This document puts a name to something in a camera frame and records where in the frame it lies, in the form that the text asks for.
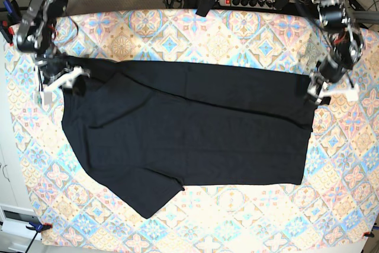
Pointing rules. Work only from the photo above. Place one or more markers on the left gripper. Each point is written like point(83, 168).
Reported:
point(326, 74)

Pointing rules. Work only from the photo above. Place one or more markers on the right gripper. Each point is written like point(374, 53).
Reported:
point(54, 72)

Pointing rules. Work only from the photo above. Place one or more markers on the black T-shirt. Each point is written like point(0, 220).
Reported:
point(147, 129)

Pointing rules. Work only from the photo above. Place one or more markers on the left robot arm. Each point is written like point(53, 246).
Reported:
point(346, 46)

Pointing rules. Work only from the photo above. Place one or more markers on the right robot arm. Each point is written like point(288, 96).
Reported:
point(37, 29)

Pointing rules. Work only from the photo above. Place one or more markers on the blue clamp upper left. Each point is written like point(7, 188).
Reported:
point(12, 17)

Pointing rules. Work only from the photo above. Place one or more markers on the blue clamp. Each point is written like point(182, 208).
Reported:
point(37, 228)
point(12, 17)

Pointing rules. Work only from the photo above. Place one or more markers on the white power strip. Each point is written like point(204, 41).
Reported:
point(264, 4)

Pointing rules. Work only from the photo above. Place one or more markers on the patterned tablecloth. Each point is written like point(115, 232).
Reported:
point(336, 203)

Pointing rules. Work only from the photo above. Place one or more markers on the orange clamp lower right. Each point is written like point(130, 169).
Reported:
point(369, 234)

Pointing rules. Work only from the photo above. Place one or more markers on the blue clamp lower left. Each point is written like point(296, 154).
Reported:
point(37, 228)

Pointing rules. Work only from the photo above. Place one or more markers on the white cabinet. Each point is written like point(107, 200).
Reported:
point(13, 190)

